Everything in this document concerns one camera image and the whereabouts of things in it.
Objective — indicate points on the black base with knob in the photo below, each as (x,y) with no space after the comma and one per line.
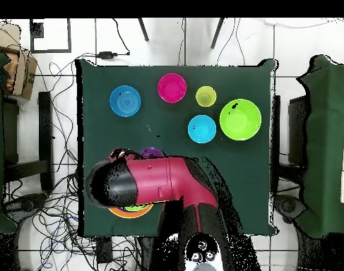
(27,201)

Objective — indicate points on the purple cup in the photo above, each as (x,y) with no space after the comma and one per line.
(152,152)

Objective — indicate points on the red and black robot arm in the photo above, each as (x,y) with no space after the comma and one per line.
(160,180)

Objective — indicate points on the yellow ribbed cup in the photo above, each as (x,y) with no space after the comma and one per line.
(206,96)

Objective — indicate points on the blue bowl with ribbed bottom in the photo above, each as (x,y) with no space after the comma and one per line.
(125,101)

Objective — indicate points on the red bowl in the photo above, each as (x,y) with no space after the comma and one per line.
(172,88)

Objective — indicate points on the cardboard box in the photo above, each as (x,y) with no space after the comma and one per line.
(22,73)

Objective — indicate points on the large green bowl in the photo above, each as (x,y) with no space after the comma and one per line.
(240,120)
(136,208)

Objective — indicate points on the small light blue bowl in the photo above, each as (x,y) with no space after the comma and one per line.
(202,129)

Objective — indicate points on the black stand leg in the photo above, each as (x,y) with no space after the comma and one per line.
(217,32)
(143,29)

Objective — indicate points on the black bench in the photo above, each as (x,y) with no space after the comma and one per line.
(46,135)

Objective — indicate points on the dark green tablecloth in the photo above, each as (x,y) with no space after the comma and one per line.
(109,135)

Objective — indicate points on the large orange bowl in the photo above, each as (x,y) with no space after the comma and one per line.
(130,215)

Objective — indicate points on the grey chair base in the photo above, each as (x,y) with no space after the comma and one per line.
(290,206)

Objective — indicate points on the black power adapter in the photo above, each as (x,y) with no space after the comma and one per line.
(107,55)

